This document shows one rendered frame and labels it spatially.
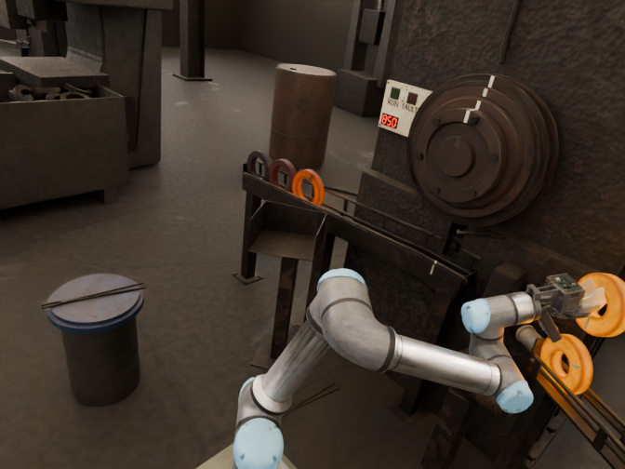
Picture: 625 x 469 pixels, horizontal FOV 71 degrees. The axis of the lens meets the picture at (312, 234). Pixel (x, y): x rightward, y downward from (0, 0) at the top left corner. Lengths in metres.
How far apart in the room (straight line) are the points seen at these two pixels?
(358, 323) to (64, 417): 1.35
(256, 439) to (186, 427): 0.75
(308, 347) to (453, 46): 1.12
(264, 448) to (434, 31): 1.41
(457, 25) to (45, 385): 2.03
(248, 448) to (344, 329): 0.40
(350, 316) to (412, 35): 1.16
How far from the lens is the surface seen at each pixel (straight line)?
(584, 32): 1.53
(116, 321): 1.69
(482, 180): 1.38
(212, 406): 1.93
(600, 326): 1.30
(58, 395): 2.07
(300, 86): 4.17
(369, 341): 0.91
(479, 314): 1.11
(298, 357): 1.10
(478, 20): 1.66
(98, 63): 3.80
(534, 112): 1.40
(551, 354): 1.42
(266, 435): 1.17
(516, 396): 1.09
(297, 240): 1.81
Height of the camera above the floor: 1.48
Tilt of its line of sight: 28 degrees down
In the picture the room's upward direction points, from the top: 9 degrees clockwise
